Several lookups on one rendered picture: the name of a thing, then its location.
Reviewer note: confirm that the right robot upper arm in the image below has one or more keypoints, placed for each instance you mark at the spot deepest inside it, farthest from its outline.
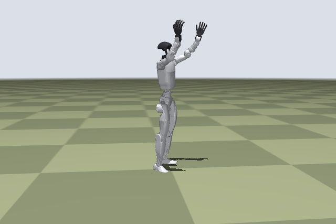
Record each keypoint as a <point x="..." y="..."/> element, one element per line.
<point x="161" y="64"/>

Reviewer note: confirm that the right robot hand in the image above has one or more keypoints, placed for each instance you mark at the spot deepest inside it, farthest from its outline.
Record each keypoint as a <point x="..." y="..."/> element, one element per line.
<point x="178" y="29"/>

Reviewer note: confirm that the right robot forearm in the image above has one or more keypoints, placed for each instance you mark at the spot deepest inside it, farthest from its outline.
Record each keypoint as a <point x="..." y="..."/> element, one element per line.
<point x="175" y="47"/>

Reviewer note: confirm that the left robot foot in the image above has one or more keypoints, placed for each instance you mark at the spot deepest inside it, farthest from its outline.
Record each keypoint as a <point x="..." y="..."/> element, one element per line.
<point x="169" y="161"/>

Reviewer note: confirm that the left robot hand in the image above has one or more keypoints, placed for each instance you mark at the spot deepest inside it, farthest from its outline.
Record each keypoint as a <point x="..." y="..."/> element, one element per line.
<point x="200" y="30"/>

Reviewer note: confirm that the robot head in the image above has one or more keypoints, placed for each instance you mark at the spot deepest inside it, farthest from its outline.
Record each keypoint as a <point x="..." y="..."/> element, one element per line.
<point x="164" y="46"/>

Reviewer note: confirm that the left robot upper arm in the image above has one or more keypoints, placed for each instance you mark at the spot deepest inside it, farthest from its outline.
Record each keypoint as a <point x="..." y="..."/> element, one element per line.
<point x="181" y="58"/>

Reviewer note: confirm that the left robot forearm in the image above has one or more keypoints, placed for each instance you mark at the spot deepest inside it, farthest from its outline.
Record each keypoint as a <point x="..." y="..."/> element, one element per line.
<point x="195" y="44"/>

